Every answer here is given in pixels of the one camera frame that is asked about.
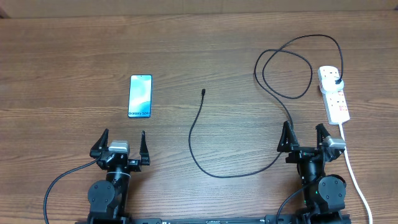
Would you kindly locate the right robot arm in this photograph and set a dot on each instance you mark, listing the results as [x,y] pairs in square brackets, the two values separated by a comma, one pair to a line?
[324,195]

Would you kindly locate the Samsung Galaxy smartphone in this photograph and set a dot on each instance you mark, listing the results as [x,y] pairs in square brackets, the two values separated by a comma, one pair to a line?
[140,96]

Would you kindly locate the white charger plug adapter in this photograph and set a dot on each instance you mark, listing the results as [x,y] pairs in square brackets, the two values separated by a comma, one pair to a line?
[331,84]

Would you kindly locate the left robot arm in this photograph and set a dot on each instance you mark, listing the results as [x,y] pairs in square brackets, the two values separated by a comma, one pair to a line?
[108,197]

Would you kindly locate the white power strip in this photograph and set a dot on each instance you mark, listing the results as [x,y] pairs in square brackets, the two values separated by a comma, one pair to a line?
[335,102]

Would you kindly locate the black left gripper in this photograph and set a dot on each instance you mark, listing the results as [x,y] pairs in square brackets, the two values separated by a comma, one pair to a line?
[135,165]

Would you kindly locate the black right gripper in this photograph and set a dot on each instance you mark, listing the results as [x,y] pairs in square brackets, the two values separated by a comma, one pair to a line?
[286,145]

